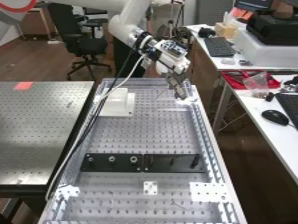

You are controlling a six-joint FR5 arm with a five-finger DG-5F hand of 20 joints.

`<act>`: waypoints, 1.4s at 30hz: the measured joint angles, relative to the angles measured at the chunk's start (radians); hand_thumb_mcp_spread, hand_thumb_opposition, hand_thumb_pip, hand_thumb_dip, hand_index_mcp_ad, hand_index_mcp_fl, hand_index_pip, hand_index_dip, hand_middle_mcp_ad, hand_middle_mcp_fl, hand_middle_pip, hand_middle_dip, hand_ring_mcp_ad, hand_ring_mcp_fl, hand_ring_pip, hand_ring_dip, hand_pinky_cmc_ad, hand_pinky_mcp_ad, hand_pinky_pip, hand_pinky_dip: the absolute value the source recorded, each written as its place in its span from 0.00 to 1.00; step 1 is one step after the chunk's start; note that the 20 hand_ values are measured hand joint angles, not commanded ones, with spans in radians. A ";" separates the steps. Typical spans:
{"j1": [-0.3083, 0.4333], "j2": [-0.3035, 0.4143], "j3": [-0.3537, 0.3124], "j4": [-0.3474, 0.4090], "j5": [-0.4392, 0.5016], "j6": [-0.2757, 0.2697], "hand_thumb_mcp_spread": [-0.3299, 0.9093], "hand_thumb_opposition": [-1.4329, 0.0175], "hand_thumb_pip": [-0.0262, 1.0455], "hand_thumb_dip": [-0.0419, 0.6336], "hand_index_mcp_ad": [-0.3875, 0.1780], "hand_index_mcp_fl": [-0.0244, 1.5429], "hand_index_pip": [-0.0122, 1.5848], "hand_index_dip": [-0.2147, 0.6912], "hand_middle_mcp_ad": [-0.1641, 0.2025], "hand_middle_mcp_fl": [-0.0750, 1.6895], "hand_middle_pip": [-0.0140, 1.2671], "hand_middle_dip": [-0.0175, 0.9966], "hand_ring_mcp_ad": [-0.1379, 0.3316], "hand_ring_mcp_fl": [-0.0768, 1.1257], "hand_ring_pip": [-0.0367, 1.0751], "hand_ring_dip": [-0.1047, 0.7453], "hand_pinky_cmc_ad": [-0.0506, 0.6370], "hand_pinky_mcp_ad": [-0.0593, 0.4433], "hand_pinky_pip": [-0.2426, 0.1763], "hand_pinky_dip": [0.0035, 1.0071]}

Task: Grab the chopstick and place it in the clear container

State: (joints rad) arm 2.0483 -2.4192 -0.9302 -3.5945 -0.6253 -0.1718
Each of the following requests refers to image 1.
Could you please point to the white desk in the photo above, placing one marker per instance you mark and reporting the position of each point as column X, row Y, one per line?
column 271, row 140
column 213, row 61

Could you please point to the thin stick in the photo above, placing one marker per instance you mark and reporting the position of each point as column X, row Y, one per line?
column 193, row 162

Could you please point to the small white box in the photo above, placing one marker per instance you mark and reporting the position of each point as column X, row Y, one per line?
column 118, row 103

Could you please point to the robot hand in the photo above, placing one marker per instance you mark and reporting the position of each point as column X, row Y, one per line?
column 172, row 56

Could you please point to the red tray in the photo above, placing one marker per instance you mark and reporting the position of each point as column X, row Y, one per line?
column 235, row 80

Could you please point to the small white bracket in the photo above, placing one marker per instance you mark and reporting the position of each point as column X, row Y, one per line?
column 151, row 187

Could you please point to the black box device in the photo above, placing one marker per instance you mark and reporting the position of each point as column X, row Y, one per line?
column 275, row 28

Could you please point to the clear plastic cup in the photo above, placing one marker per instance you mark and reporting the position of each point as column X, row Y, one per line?
column 256, row 85

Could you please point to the black office chair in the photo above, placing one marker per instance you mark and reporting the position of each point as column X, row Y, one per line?
column 80, row 40

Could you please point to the wooden chopstick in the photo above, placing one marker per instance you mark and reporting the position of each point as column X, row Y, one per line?
column 163, row 93

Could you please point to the clear box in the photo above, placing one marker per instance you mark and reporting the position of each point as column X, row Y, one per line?
column 147, row 133

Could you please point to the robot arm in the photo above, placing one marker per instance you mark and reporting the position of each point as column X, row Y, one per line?
column 127, row 23

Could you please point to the computer screen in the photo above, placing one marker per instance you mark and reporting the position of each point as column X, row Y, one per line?
column 253, row 4

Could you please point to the black plate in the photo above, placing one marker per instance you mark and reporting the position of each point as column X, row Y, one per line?
column 115, row 163

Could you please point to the black keyboard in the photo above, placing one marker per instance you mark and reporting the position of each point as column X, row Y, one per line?
column 291, row 108
column 219, row 46

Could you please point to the red tape patch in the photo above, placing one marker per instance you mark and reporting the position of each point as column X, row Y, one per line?
column 23, row 85

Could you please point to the black computer mouse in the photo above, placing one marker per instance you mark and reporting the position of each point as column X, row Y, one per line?
column 275, row 117

